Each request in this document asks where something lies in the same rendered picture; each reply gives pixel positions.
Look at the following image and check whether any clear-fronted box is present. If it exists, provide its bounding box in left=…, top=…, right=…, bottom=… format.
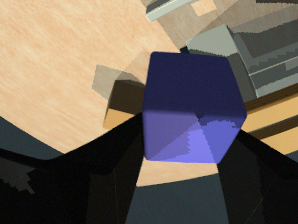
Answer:
left=145, top=0, right=298, bottom=155

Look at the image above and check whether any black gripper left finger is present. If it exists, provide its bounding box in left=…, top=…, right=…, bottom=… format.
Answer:
left=0, top=113, right=145, bottom=224

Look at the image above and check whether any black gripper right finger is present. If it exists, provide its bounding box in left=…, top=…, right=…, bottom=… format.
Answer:
left=216, top=129, right=298, bottom=224

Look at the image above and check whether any dark blue cube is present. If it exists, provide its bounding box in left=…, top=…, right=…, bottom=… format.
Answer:
left=142, top=51, right=247, bottom=164

